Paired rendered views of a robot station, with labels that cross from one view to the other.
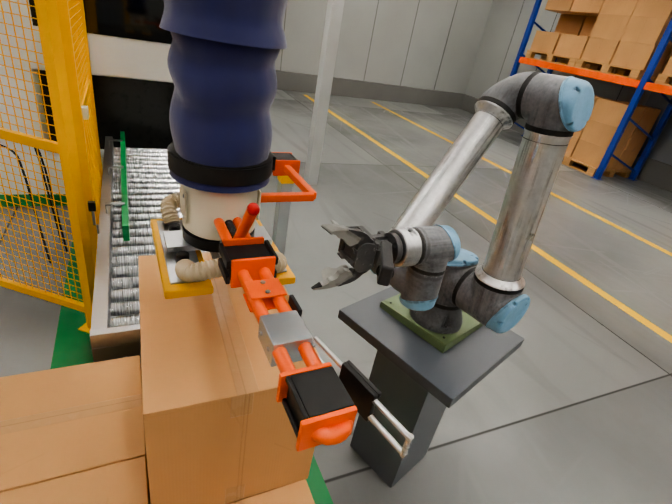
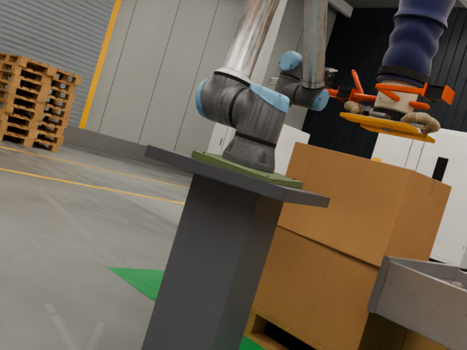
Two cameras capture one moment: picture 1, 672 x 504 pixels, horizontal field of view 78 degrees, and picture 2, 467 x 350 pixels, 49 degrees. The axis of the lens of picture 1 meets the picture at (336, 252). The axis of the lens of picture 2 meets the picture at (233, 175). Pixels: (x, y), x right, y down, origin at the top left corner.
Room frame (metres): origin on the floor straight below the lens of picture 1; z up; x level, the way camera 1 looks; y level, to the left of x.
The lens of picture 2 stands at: (2.95, -0.93, 0.80)
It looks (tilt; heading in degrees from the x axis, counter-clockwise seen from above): 2 degrees down; 164
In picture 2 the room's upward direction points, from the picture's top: 17 degrees clockwise
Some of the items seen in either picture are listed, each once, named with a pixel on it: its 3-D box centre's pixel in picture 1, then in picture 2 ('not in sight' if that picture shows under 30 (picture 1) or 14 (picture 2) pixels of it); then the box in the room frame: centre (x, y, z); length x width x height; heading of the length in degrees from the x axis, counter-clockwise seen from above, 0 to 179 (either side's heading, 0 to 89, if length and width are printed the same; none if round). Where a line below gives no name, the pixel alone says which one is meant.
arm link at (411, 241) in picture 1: (401, 246); not in sight; (0.86, -0.15, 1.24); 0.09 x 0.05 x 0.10; 31
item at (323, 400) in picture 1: (314, 403); not in sight; (0.37, -0.01, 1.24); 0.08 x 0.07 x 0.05; 31
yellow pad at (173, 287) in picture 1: (178, 247); (397, 129); (0.84, 0.37, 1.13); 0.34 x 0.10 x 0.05; 31
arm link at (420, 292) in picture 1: (418, 282); (287, 90); (0.91, -0.22, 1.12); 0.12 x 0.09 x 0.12; 40
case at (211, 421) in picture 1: (219, 362); (358, 205); (0.88, 0.27, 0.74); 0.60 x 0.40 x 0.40; 28
